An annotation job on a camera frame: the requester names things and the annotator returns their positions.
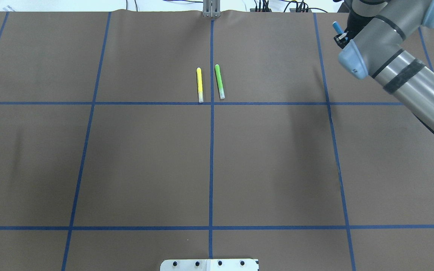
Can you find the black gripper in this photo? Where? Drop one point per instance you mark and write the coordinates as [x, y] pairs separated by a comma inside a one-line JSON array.
[[353, 25]]

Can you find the blue marker pen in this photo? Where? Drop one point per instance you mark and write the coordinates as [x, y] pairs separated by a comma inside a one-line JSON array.
[[338, 28]]

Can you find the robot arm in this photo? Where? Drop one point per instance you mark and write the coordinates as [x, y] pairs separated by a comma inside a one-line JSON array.
[[371, 46]]

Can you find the black power strip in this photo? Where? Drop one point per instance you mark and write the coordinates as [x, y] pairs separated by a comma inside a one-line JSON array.
[[293, 6]]

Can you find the green highlighter pen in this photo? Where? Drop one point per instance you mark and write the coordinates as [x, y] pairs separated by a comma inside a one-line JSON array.
[[218, 76]]

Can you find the yellow highlighter pen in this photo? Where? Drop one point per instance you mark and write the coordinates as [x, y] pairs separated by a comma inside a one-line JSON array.
[[199, 76]]

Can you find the aluminium frame post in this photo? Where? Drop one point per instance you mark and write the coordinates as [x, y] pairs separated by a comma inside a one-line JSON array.
[[211, 9]]

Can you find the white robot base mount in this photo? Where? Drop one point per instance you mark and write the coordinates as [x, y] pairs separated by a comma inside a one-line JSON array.
[[210, 265]]

